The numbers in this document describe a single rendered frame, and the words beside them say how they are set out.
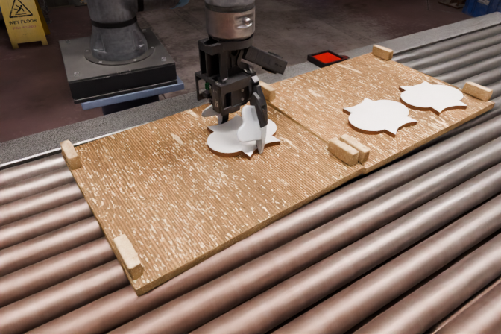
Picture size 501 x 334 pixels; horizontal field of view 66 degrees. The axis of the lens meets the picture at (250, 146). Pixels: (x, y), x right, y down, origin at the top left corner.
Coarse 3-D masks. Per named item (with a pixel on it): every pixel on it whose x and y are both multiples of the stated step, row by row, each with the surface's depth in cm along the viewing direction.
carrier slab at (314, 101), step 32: (352, 64) 102; (384, 64) 102; (288, 96) 87; (320, 96) 87; (352, 96) 87; (384, 96) 87; (320, 128) 76; (416, 128) 76; (448, 128) 78; (384, 160) 69
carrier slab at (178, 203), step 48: (96, 144) 72; (144, 144) 72; (192, 144) 72; (288, 144) 72; (96, 192) 61; (144, 192) 61; (192, 192) 61; (240, 192) 61; (288, 192) 61; (144, 240) 53; (192, 240) 53; (240, 240) 55; (144, 288) 48
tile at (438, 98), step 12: (420, 84) 90; (408, 96) 85; (420, 96) 85; (432, 96) 85; (444, 96) 85; (456, 96) 85; (420, 108) 82; (432, 108) 81; (444, 108) 81; (456, 108) 82
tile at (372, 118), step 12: (348, 108) 81; (360, 108) 81; (372, 108) 81; (384, 108) 81; (396, 108) 81; (348, 120) 78; (360, 120) 77; (372, 120) 77; (384, 120) 77; (396, 120) 77; (408, 120) 77; (360, 132) 75; (372, 132) 74; (384, 132) 75; (396, 132) 74
